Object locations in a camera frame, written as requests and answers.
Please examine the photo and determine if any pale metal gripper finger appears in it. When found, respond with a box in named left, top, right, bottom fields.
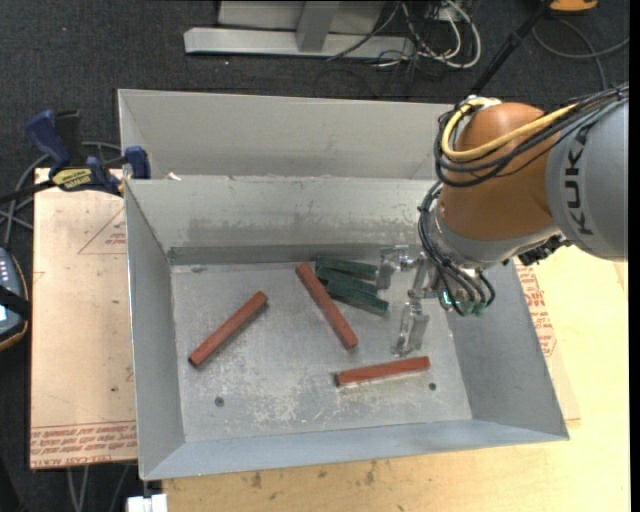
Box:
left=390, top=301, right=431, bottom=358
left=376, top=244, right=418, bottom=291

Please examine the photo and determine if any dark green flat block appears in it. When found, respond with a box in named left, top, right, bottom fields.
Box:
left=317, top=267, right=382, bottom=296
left=326, top=280, right=391, bottom=316
left=314, top=256, right=379, bottom=281

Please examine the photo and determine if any red-brown flat block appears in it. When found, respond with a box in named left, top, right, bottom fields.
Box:
left=294, top=262, right=360, bottom=352
left=333, top=355, right=432, bottom=388
left=187, top=290, right=270, bottom=370

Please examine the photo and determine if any grey metal bin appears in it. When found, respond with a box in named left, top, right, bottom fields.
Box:
left=117, top=88, right=571, bottom=482

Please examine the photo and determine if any brown cardboard board, red print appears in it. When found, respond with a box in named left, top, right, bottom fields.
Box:
left=29, top=167, right=584, bottom=471

